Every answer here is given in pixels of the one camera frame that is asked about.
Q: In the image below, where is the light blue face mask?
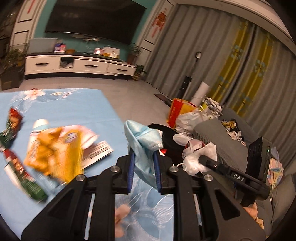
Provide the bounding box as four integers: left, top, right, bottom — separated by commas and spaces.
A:
124, 120, 163, 189

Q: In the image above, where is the white blue toothpaste box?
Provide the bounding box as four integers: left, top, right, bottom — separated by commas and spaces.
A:
81, 141, 113, 169

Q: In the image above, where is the yellow snack bag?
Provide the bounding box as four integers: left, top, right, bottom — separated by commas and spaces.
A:
24, 127, 84, 183

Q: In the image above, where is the pink plastic wrapper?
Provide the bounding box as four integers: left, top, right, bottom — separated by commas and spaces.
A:
60, 125, 98, 150

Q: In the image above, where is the white bottle blue label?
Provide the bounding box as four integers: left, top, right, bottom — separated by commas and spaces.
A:
30, 119, 50, 138

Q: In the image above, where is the black trash bin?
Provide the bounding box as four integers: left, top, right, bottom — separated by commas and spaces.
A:
148, 123, 185, 165

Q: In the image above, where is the person's right hand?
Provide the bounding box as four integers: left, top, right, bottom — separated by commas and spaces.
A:
244, 202, 264, 229

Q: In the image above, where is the white plastic bag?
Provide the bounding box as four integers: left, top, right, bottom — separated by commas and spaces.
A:
175, 109, 213, 135

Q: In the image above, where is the red yellow shopping bag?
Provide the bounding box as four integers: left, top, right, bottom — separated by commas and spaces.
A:
166, 98, 197, 128

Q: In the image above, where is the grey sofa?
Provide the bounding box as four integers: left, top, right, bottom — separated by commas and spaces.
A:
193, 108, 295, 236

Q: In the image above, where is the light blue floral tablecloth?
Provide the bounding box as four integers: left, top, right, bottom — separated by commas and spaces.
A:
0, 88, 175, 241

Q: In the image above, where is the black white patterned cloth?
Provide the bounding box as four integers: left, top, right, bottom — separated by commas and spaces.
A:
221, 119, 246, 147

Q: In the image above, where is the white paper roll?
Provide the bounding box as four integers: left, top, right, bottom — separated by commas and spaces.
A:
190, 82, 210, 106

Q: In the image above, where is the black floor stand lamp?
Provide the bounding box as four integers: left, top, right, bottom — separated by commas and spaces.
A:
177, 51, 202, 99

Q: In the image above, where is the small potted plant floor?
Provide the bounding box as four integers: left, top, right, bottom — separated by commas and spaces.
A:
132, 65, 147, 81

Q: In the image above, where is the potted plant by cabinet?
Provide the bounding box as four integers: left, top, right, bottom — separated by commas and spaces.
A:
126, 43, 142, 65

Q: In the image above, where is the yellow patterned curtain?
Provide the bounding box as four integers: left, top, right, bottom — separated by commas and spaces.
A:
207, 20, 275, 117

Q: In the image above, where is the grey curtain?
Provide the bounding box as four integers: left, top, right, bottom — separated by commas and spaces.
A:
147, 5, 295, 167

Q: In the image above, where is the white tv cabinet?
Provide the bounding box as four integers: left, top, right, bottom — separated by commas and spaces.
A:
25, 53, 136, 77

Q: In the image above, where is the green red snack wrapper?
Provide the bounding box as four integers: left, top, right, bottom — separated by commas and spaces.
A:
1, 108, 23, 152

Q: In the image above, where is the red chinese knot decoration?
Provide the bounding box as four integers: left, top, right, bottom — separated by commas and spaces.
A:
151, 10, 167, 38

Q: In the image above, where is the black television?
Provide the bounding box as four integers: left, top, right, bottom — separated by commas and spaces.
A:
45, 0, 146, 45

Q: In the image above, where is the large plant left side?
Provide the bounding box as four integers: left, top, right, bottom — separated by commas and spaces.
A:
1, 49, 25, 90

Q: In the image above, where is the grey box on cabinet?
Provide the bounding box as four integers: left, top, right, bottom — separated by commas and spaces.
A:
27, 38, 58, 54

